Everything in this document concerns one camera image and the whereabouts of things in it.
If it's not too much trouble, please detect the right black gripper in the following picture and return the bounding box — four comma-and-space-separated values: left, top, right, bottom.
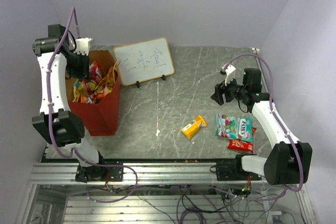
211, 73, 247, 105

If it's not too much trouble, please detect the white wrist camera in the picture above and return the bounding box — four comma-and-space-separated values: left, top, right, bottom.
74, 37, 95, 56
220, 65, 236, 86

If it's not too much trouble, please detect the aluminium rail frame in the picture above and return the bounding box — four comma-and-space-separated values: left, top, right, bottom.
26, 140, 316, 224

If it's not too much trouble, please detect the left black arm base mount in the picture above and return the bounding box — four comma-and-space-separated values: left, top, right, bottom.
75, 165, 123, 183

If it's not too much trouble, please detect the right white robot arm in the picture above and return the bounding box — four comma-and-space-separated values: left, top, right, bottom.
211, 65, 312, 185

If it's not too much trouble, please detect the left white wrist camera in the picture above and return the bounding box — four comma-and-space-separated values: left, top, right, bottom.
74, 37, 95, 56

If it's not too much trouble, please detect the purple cable under frame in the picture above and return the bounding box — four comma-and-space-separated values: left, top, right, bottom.
86, 179, 139, 204

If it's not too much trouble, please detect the orange Fox's fruits candy bag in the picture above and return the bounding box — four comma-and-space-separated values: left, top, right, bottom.
80, 81, 111, 104

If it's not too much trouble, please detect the red candy packet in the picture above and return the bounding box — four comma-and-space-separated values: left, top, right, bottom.
227, 137, 254, 154

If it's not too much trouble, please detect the teal Fox's mint candy bag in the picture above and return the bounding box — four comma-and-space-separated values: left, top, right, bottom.
215, 114, 253, 142

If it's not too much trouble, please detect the yellow snack bar packet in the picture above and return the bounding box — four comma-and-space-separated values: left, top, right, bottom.
181, 115, 207, 140

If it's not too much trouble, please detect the gold teal snack bag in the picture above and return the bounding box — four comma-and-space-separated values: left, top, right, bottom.
72, 79, 88, 102

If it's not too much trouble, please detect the red brown paper bag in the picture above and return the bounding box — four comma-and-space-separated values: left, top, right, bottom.
66, 50, 121, 136

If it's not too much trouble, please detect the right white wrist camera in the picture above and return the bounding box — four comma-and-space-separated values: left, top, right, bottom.
220, 65, 236, 86

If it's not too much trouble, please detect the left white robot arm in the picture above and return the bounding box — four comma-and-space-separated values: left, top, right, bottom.
32, 24, 107, 180

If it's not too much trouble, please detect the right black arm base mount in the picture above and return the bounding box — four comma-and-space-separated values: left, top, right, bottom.
209, 154, 261, 182

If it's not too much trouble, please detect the orange chip bag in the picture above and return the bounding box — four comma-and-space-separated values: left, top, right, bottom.
101, 60, 120, 93

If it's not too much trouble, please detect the orange white snack packet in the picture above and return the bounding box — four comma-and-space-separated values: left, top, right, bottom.
89, 60, 106, 84

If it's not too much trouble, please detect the small whiteboard with stand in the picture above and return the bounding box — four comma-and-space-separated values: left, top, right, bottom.
113, 37, 175, 86

